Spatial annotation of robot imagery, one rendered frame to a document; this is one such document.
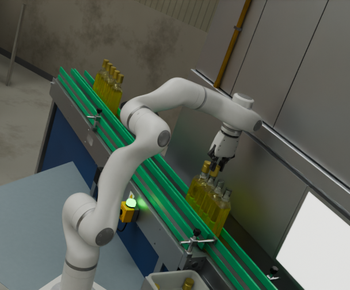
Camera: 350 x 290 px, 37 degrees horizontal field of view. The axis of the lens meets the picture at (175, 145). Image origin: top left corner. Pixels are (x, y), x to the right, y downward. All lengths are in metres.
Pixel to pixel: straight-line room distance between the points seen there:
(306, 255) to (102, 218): 0.75
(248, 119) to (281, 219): 0.41
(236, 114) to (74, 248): 0.75
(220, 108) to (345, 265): 0.69
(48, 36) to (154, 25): 1.48
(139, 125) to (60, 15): 4.72
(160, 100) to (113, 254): 0.95
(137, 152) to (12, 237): 0.89
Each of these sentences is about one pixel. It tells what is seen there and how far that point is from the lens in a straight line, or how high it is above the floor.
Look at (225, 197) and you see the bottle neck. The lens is 2.08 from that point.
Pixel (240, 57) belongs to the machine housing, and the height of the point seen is 1.74.
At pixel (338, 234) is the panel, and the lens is 1.87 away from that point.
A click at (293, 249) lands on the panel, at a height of 1.25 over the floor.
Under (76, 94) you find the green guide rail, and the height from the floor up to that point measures 1.10.
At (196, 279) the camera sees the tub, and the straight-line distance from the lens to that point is 2.06.
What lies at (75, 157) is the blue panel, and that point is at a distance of 3.08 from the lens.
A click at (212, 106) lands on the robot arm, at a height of 1.64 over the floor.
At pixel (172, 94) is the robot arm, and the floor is 1.67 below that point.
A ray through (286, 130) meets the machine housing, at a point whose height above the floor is 1.60.
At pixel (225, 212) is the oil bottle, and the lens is 2.10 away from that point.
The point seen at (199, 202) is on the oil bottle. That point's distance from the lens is 2.18.
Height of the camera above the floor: 2.18
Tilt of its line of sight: 22 degrees down
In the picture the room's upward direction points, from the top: 20 degrees clockwise
